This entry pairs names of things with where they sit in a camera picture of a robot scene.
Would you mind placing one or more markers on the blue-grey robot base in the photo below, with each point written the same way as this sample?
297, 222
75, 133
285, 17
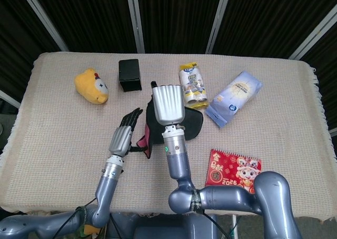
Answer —
158, 231

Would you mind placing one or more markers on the white table leg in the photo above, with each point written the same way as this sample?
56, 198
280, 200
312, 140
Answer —
235, 228

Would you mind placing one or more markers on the beige woven tablecloth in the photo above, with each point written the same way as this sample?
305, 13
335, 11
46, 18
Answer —
65, 144

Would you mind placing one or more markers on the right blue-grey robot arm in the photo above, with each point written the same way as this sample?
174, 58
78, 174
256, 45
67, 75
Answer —
179, 165

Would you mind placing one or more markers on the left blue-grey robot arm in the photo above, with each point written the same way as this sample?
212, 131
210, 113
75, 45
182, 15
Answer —
105, 186

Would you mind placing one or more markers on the yellow white roll pack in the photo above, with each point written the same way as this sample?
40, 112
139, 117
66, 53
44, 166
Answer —
193, 89

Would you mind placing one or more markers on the grey metal partition post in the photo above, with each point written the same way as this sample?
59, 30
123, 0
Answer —
133, 12
333, 132
40, 12
219, 12
9, 98
316, 35

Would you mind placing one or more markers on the black open box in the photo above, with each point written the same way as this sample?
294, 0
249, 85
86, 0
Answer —
129, 73

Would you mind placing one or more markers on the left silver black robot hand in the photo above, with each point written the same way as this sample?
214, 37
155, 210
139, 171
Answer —
119, 141

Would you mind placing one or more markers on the light blue paper bag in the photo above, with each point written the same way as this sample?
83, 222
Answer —
234, 97

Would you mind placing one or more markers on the red desk calendar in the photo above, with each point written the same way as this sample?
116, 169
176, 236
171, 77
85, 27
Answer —
231, 168

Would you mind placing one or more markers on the pink and grey microfibre towel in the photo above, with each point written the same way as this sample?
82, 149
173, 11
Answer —
192, 125

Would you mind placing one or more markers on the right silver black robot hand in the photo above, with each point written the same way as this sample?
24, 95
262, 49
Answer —
168, 104

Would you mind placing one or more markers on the yellow plush toy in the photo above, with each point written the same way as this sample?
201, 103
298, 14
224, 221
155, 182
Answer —
92, 229
89, 89

